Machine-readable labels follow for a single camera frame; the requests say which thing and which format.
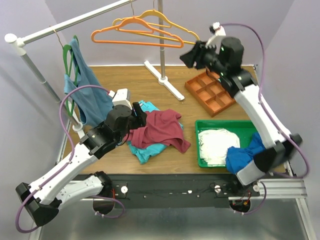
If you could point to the blue-grey hanging tank top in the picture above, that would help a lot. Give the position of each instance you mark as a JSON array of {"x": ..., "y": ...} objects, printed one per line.
[{"x": 94, "y": 104}]

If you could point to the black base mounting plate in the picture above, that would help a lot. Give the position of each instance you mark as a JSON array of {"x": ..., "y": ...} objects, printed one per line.
[{"x": 159, "y": 191}]

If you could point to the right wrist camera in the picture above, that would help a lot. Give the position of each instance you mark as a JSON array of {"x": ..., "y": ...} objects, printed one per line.
[{"x": 218, "y": 33}]

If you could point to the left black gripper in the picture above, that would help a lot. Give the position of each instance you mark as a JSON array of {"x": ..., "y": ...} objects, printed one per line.
[{"x": 139, "y": 116}]

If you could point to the orange compartment tray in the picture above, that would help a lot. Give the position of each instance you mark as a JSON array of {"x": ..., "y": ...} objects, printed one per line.
[{"x": 208, "y": 91}]

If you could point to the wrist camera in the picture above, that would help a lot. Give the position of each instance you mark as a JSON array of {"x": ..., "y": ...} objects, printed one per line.
[
  {"x": 218, "y": 33},
  {"x": 121, "y": 97}
]

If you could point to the royal blue cloth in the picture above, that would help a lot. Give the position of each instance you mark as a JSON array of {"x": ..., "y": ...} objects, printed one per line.
[{"x": 238, "y": 158}]

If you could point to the turquoise folded shirt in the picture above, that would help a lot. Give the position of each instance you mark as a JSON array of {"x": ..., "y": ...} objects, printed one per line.
[{"x": 144, "y": 154}]

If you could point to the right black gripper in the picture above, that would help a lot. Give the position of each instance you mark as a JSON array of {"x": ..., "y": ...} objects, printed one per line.
[{"x": 195, "y": 54}]

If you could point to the yellow hanger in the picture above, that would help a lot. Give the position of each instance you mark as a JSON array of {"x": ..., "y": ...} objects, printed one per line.
[{"x": 163, "y": 21}]

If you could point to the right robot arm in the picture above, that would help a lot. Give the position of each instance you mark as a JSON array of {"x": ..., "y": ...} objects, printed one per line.
[{"x": 280, "y": 144}]

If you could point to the orange hanger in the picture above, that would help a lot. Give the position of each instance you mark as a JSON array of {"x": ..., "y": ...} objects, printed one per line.
[{"x": 137, "y": 32}]

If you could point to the white cloth in bin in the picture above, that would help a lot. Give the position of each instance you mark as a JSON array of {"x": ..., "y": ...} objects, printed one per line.
[{"x": 214, "y": 145}]

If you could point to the green plastic bin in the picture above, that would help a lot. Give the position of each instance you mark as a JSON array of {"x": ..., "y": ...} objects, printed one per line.
[{"x": 244, "y": 129}]

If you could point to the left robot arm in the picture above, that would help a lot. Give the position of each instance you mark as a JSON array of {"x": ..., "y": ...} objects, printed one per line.
[{"x": 46, "y": 196}]

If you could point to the maroon tank top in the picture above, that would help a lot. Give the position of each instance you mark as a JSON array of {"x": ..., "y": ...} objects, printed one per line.
[{"x": 162, "y": 127}]

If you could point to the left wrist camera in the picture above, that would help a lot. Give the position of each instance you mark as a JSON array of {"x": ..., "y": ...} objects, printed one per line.
[{"x": 121, "y": 97}]

